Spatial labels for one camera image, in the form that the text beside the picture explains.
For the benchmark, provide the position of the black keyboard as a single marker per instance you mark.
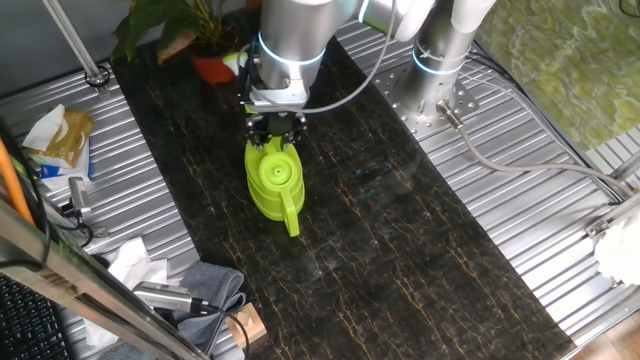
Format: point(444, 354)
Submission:
point(25, 325)

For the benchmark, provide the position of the white tissue sheet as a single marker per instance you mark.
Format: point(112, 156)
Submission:
point(44, 129)

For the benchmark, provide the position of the anthurium plant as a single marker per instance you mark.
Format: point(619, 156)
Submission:
point(145, 20)

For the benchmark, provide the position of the silver tripod pole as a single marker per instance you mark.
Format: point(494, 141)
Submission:
point(75, 42)

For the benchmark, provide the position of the black marble pattern mat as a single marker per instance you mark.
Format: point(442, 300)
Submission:
point(375, 225)

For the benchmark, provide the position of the wooden block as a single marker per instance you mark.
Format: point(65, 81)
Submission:
point(250, 325)

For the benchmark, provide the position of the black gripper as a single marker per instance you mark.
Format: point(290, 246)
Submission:
point(275, 125)

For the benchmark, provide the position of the grey towel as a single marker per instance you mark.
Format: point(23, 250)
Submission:
point(215, 285)

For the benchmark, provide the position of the white fluffy cloth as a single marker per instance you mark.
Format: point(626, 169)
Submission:
point(620, 255)

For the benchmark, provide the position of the blue white package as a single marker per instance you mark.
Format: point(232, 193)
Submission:
point(65, 175)

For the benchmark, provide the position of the silver vented camera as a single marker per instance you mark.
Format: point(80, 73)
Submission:
point(160, 295)

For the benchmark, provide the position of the aluminium profile bracket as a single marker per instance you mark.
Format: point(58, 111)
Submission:
point(614, 216)

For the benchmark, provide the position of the yellow tissue packet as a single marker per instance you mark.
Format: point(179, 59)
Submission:
point(70, 137)

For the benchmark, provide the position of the black computer mouse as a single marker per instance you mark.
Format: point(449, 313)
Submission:
point(100, 260)

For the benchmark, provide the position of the metal frame bar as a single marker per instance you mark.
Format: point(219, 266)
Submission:
point(75, 280)

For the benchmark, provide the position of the crumpled white tissue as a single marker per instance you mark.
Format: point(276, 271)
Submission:
point(100, 332)

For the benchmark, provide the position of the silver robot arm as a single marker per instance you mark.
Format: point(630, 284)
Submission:
point(295, 35)

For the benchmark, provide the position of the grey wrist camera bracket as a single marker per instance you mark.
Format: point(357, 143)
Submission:
point(280, 97)

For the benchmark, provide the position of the orange pole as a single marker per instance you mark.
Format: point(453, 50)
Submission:
point(12, 182)

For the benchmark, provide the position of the lime green watering can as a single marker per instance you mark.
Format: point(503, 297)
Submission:
point(275, 195)

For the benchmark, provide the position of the small silver camera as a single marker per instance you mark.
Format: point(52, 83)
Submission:
point(79, 196)

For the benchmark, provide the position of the orange flower pot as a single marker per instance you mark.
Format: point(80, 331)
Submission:
point(212, 70)

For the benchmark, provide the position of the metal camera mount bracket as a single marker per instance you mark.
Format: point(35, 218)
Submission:
point(101, 232)

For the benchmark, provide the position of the white tissue paper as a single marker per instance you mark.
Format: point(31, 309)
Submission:
point(135, 265)

